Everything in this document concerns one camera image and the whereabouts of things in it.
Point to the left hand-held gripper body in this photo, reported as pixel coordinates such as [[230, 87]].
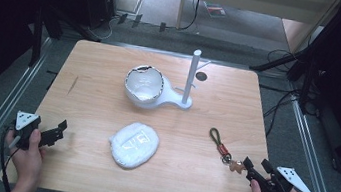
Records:
[[26, 128]]

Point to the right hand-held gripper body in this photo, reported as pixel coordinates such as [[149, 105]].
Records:
[[280, 185]]

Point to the person's left hand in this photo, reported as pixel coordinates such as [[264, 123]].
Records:
[[26, 161]]

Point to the white fluffy pouch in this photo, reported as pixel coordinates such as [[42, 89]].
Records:
[[134, 145]]

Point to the black upright stand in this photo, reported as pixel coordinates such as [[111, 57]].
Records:
[[36, 40]]

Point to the white bowl with dark rim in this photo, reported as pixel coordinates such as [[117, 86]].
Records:
[[144, 84]]

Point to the black tripod leg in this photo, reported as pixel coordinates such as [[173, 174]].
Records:
[[71, 23], [274, 61]]

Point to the dark round disc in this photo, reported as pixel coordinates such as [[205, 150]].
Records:
[[201, 76]]

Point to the light wooden furniture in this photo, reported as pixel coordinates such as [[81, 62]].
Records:
[[262, 3]]

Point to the red booklet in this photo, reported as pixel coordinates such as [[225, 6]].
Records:
[[215, 10]]

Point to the white stand with post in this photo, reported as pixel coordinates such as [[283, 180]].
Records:
[[188, 88]]

